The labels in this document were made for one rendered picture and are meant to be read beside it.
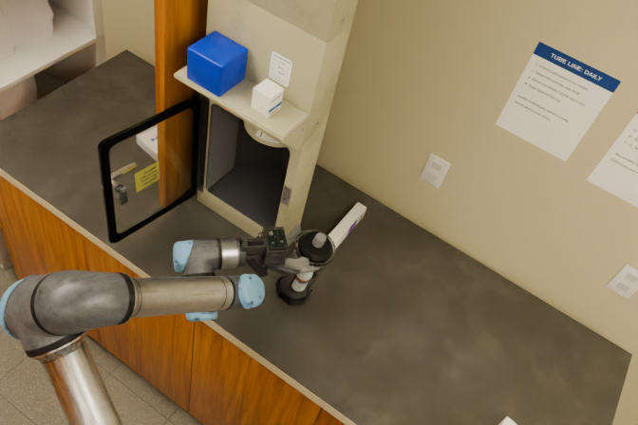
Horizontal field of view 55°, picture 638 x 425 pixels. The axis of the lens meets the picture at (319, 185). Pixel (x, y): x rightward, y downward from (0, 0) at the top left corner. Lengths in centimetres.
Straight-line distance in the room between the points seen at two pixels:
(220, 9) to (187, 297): 66
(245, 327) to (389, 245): 55
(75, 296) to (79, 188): 91
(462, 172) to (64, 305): 121
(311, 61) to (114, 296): 64
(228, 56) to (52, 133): 93
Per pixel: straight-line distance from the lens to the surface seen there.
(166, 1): 147
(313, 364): 171
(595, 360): 206
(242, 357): 185
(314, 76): 139
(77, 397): 129
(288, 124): 141
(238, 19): 146
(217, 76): 142
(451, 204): 199
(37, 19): 257
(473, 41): 168
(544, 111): 170
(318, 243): 155
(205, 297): 130
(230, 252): 149
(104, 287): 116
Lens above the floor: 246
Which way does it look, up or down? 47 degrees down
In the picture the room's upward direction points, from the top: 15 degrees clockwise
